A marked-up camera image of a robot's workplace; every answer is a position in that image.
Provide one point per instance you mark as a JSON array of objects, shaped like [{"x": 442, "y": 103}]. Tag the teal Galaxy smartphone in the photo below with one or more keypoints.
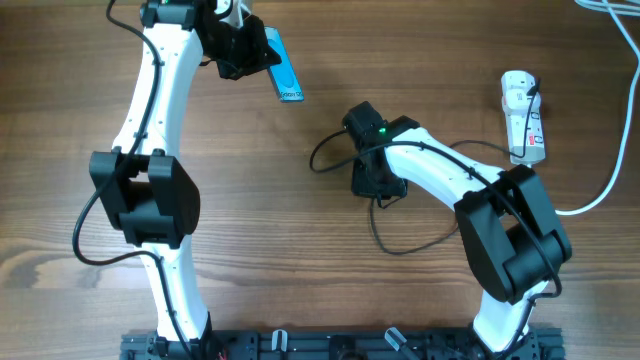
[{"x": 283, "y": 76}]

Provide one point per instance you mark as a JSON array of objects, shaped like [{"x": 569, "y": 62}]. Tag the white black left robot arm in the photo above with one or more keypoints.
[{"x": 145, "y": 191}]

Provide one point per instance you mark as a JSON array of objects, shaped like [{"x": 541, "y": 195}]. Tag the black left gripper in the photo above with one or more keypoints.
[{"x": 258, "y": 56}]

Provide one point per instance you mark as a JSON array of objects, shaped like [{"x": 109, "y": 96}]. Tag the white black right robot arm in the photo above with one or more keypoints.
[{"x": 513, "y": 239}]

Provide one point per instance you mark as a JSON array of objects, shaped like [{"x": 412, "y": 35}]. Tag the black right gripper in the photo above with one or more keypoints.
[{"x": 360, "y": 186}]

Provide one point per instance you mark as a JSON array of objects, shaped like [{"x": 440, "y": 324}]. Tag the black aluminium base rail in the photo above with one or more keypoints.
[{"x": 440, "y": 343}]

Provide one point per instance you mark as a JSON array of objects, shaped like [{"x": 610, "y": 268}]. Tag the white power strip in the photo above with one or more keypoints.
[{"x": 521, "y": 102}]

